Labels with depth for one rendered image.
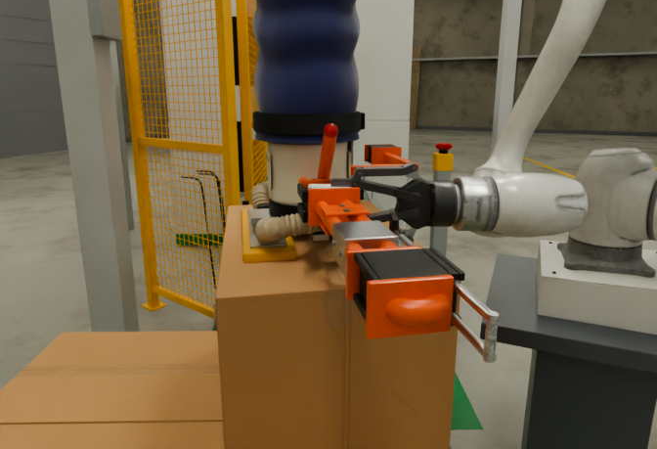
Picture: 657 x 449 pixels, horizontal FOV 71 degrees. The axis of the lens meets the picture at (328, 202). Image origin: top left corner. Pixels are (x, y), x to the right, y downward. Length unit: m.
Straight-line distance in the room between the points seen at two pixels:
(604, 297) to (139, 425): 1.04
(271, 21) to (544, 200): 0.57
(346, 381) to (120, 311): 1.73
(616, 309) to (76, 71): 2.05
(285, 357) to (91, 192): 1.64
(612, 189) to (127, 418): 1.18
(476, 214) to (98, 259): 1.90
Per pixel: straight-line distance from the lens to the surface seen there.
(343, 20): 0.92
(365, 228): 0.55
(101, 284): 2.40
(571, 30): 0.92
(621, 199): 1.19
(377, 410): 0.88
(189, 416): 1.18
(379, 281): 0.38
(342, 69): 0.91
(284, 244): 0.88
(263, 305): 0.74
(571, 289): 1.17
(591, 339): 1.13
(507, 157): 0.95
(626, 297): 1.18
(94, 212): 2.30
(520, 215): 0.77
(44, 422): 1.28
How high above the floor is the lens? 1.25
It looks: 13 degrees down
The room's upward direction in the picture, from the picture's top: straight up
